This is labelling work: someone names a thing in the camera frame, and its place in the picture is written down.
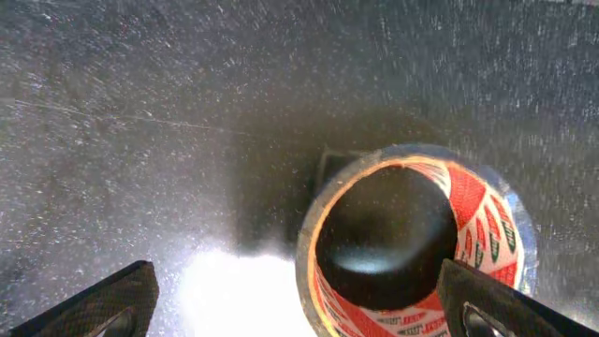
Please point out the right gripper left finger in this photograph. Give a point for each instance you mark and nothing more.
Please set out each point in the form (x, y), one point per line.
(117, 295)

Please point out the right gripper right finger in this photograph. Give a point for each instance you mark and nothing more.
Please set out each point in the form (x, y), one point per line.
(486, 299)

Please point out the roll of blue tape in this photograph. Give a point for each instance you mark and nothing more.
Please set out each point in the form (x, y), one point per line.
(472, 201)

